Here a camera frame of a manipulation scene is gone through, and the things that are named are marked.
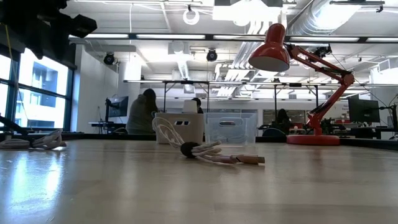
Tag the white laptop lid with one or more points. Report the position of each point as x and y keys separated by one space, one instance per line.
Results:
x=189 y=106

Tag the silver ventilation duct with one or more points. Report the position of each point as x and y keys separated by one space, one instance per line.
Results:
x=311 y=18

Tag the clear storage bin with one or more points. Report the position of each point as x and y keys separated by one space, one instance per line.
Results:
x=230 y=133

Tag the large glass window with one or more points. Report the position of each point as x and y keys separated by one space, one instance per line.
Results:
x=43 y=109

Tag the black chair back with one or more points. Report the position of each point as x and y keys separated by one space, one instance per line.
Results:
x=270 y=133

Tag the linear ceiling light bar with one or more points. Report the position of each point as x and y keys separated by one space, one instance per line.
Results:
x=171 y=36

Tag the black aluminium table frame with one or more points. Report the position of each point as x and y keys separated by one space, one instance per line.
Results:
x=77 y=136

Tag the black computer monitor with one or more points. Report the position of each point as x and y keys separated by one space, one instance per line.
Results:
x=363 y=110
x=119 y=107

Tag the red desk lamp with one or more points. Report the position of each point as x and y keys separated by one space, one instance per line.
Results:
x=272 y=46

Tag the black metal rack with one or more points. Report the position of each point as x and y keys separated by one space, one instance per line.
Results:
x=295 y=84
x=186 y=82

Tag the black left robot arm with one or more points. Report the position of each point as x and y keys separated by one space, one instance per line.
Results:
x=31 y=21

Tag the person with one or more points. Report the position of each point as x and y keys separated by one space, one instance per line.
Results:
x=198 y=105
x=282 y=119
x=141 y=115

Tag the white storage bin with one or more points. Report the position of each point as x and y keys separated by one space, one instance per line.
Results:
x=192 y=133

